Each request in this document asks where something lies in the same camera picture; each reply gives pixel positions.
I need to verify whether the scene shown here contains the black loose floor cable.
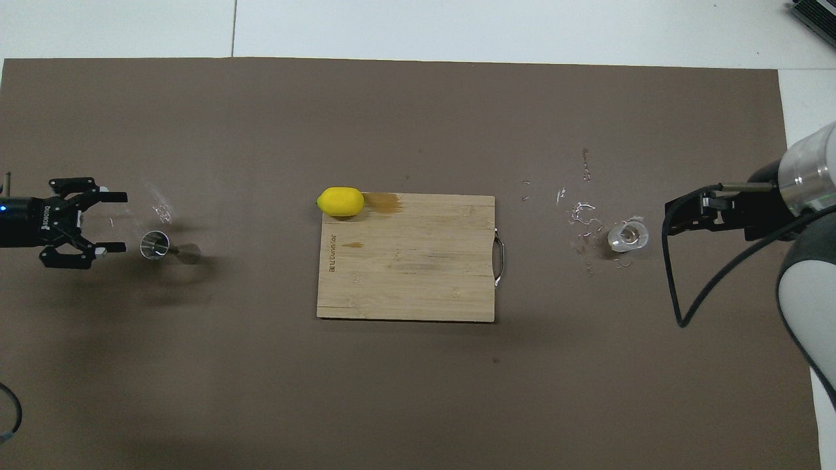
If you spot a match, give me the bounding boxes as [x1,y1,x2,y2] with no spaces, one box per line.
[0,382,24,446]

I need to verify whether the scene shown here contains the metal cocktail jigger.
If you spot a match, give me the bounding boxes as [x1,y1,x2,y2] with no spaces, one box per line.
[140,230,202,265]

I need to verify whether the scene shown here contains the grey ribbed device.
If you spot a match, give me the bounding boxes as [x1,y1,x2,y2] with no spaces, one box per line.
[787,0,836,46]

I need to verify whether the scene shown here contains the yellow lemon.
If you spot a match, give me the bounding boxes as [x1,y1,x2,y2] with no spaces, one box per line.
[317,187,365,218]

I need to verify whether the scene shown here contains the wooden cutting board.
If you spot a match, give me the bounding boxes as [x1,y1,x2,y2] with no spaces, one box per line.
[317,193,506,322]

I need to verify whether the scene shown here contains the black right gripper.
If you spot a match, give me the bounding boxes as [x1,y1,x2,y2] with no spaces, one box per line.
[665,160,794,241]

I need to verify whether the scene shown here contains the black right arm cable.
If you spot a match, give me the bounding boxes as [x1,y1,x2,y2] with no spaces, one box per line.
[662,183,836,328]

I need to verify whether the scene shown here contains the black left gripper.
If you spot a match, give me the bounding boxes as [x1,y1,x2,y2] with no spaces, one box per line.
[0,176,128,270]

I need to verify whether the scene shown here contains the brown paper table mat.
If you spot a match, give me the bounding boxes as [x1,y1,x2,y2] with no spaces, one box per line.
[0,57,822,470]

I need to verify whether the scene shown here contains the clear glass cup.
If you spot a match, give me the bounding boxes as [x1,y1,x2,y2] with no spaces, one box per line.
[607,221,649,253]

